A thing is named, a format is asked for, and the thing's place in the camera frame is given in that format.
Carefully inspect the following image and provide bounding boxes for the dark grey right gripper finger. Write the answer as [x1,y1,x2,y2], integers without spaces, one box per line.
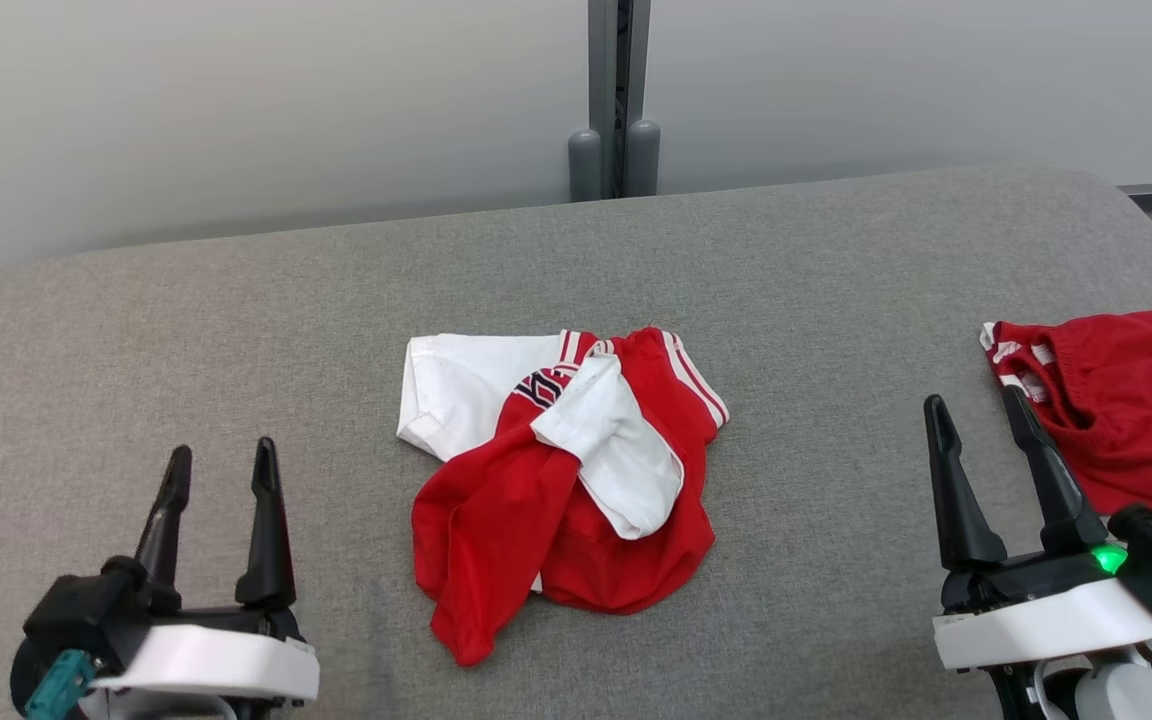
[1001,386,1109,557]
[924,394,1009,573]

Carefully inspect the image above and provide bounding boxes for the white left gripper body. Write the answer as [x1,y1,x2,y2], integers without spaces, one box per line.
[76,585,321,720]

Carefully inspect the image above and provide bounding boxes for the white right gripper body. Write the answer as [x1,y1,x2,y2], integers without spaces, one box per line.
[933,548,1152,720]

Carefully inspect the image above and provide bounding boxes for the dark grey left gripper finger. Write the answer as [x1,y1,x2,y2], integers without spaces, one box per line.
[133,445,194,591]
[235,437,297,609]

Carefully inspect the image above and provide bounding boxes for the red shorts with white stripe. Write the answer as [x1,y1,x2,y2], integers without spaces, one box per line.
[980,310,1152,516]

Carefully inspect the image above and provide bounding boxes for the red and white basketball jersey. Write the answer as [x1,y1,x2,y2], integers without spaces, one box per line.
[396,326,730,668]

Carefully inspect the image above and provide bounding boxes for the grey partition post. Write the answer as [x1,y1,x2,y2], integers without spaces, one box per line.
[567,0,661,203]

